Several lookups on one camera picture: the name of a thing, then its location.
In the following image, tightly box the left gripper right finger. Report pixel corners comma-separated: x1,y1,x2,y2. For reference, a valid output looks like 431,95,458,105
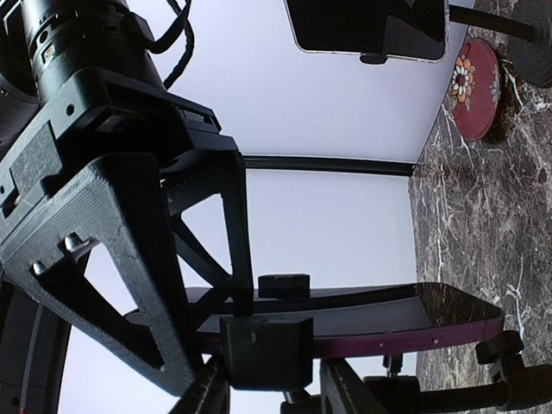
320,359,388,414

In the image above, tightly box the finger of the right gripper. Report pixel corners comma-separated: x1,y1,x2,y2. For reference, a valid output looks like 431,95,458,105
162,152,253,315
1,153,197,396

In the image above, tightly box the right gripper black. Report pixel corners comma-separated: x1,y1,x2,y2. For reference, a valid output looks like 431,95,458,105
1,68,237,216

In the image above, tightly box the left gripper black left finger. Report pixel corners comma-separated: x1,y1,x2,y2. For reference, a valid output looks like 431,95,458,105
168,355,230,414

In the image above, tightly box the red bowl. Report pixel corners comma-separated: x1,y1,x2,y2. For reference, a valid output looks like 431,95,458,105
450,38,501,141

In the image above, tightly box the black tall phone stand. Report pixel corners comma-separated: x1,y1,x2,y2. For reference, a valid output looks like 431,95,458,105
223,274,551,413

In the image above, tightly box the pink phone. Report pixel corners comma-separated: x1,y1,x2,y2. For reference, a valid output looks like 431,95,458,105
124,282,505,359

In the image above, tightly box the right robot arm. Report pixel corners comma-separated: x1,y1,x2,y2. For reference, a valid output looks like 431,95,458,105
1,1,253,396

